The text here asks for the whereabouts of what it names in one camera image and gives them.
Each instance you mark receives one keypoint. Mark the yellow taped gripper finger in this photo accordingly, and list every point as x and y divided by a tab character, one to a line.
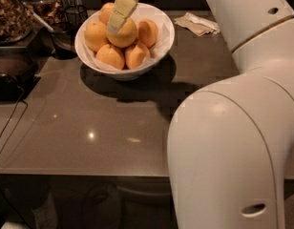
121	11

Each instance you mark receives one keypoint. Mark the orange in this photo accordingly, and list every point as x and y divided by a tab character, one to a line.
105	12
147	32
135	54
95	35
111	55
126	36

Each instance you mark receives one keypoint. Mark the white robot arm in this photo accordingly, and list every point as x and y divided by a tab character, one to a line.
228	142

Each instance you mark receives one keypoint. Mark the white ceramic bowl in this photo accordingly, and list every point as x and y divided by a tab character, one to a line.
142	11

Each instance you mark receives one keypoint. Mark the black mesh cup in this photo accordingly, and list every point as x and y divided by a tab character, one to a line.
76	15

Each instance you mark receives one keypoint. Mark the crumpled paper napkins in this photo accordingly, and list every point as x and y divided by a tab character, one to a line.
197	25

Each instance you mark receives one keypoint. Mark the dark glass cup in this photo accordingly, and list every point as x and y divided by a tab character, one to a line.
63	40

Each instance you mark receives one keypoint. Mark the large glass snack jar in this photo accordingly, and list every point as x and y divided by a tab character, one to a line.
15	22

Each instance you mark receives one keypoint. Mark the black appliance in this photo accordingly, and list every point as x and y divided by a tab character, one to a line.
17	73

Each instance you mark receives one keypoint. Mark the white handled utensil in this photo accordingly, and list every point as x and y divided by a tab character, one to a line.
36	17

